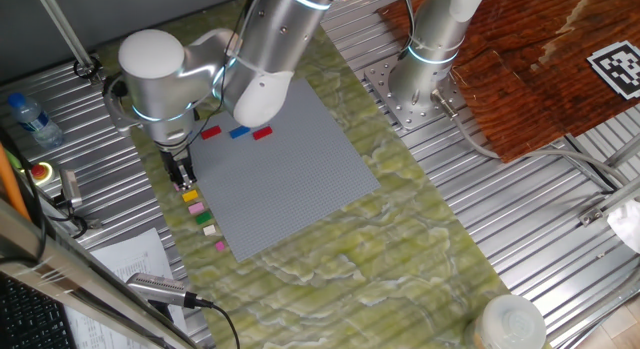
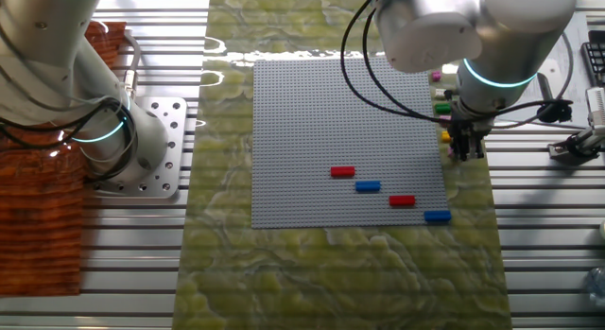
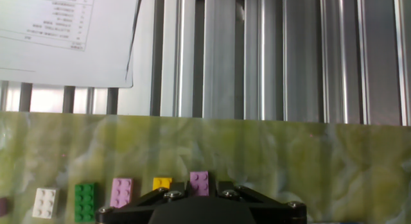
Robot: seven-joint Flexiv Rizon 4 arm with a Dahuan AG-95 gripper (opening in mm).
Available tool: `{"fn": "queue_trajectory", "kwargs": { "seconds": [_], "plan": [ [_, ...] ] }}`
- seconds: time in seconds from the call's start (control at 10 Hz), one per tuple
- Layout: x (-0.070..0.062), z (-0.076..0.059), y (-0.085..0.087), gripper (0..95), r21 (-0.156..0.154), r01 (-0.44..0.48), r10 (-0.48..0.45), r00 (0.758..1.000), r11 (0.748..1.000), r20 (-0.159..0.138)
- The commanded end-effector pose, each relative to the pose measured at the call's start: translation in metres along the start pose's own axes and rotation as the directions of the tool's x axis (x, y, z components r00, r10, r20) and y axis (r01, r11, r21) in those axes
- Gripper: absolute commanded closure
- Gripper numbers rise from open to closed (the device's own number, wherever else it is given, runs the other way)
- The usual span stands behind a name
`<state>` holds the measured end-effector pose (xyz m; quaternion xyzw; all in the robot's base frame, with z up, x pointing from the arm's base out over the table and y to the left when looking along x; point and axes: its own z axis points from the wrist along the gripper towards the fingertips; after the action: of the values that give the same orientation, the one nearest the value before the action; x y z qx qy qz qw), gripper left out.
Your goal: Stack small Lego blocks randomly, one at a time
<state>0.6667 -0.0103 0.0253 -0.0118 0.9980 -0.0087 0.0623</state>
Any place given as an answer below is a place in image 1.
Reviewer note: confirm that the red emergency stop button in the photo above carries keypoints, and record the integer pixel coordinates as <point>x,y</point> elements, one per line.
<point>39,171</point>

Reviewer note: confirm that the small magenta Lego brick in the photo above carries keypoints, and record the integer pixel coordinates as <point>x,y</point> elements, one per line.
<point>220,246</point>

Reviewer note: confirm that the aluminium frame profile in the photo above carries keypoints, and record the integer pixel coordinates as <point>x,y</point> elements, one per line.
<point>620,196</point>

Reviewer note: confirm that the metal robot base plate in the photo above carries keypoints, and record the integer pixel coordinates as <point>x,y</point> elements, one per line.
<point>415,116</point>

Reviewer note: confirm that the printed paper sheets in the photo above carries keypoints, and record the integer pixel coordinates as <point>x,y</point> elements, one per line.
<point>135,259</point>

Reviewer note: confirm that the silver camera on mount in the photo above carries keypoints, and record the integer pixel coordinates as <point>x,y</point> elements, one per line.
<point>70,186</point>

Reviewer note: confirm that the white plastic jar lid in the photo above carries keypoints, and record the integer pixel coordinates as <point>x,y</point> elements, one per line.
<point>510,321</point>

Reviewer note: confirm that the blue Lego brick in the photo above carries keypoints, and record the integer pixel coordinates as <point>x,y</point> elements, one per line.
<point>239,133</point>

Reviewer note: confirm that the orange pole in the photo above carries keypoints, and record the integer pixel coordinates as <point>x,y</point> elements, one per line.
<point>9,181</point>

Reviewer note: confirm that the yellow Lego brick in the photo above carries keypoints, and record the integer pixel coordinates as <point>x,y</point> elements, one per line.
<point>190,195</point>

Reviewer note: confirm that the black white fiducial marker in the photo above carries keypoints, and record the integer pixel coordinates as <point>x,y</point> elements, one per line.
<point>617,69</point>

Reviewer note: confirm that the black keyboard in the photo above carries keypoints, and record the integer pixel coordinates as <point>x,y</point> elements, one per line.
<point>30,321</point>

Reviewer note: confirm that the green Lego brick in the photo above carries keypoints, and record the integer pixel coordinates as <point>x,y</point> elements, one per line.
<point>203,218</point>

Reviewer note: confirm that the grey Lego baseplate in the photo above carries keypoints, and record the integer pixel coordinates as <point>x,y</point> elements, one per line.
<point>280,189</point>

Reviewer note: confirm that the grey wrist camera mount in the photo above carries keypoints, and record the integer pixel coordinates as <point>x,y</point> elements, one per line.
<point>116,111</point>

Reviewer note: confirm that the white Lego brick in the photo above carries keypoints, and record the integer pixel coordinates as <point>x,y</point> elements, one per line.
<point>209,230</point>

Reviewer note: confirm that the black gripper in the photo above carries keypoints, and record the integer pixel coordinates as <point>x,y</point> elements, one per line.
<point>176,163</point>

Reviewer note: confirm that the green marble pattern mat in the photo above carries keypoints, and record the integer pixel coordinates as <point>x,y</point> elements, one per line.
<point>375,269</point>

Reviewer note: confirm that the red Lego brick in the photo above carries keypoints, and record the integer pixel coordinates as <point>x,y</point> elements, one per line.
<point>262,132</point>
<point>210,132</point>

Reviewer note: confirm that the metal frame bar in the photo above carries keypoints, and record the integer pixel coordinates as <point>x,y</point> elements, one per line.
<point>50,269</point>

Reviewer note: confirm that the plastic water bottle blue cap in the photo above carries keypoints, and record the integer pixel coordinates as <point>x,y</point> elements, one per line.
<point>35,121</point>

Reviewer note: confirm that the aluminium stand pole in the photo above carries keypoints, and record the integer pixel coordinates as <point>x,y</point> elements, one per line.
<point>62,29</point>

